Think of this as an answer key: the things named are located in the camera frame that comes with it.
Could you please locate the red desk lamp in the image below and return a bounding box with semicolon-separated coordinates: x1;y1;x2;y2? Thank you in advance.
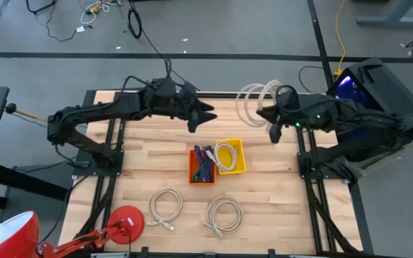
0;205;146;258

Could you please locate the white floor cable bundle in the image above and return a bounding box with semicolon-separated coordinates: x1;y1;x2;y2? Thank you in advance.
80;0;121;26

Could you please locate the yellow rod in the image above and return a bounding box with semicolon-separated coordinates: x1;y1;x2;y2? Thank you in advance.
14;109;49;123

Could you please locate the black looped power cable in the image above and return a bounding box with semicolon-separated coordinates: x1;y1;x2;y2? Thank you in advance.
298;64;333;94

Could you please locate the blue USB cable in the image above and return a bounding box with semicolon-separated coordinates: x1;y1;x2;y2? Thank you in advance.
193;144;207;182

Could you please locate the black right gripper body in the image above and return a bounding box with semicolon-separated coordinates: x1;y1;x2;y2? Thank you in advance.
270;93;315;126

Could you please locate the white USB cable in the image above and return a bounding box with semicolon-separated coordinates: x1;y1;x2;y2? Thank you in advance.
201;195;245;240
206;140;238;173
147;187;184;231
234;79;283;134

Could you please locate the black computer case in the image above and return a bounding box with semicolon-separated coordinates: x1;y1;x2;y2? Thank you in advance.
326;57;413;143

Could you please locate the yellow plastic basket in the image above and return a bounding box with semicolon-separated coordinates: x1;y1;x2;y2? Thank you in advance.
215;138;247;176

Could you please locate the black aluminium table frame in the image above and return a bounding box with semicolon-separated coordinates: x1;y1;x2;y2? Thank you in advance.
72;89;374;258

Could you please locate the grey desk leg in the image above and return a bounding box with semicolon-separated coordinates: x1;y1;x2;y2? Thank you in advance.
356;0;413;29

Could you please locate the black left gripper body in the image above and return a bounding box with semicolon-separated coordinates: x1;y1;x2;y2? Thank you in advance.
172;82;202;123

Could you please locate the purple USB cable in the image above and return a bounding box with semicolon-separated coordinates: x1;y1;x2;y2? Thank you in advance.
203;145;215;182

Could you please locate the orange plastic basket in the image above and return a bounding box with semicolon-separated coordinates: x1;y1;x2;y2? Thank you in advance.
187;148;217;186

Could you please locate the yellow extension cord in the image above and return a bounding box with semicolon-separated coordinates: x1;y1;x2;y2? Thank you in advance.
333;0;348;80

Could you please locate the thin black floor cable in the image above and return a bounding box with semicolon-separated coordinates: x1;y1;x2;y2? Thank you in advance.
25;0;82;43

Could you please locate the black coiled floor cable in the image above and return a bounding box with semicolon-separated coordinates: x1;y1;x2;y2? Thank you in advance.
126;0;202;92

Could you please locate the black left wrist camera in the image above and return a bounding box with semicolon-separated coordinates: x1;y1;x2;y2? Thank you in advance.
186;120;202;134

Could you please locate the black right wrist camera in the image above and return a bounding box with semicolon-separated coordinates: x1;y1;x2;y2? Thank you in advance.
268;123;283;144

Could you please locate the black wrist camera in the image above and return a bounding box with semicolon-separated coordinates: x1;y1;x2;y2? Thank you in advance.
268;123;283;144
186;120;202;134

